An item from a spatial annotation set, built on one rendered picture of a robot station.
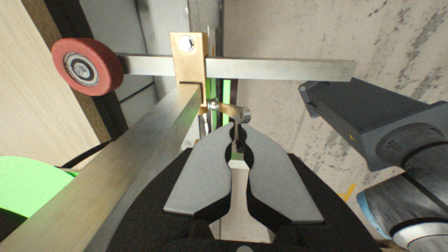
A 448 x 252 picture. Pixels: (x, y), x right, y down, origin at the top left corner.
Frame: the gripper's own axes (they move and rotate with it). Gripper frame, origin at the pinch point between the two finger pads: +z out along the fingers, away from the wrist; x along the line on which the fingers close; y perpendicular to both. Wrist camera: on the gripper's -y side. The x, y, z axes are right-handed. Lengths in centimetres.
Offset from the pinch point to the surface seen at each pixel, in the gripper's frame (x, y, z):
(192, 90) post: -6.4, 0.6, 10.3
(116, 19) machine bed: -27.6, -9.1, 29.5
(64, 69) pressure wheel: -24.9, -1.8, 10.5
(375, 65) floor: 94, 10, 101
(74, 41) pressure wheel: -21.5, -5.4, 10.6
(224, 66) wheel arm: -2.0, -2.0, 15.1
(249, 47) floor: 10, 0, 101
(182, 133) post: -6.0, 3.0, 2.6
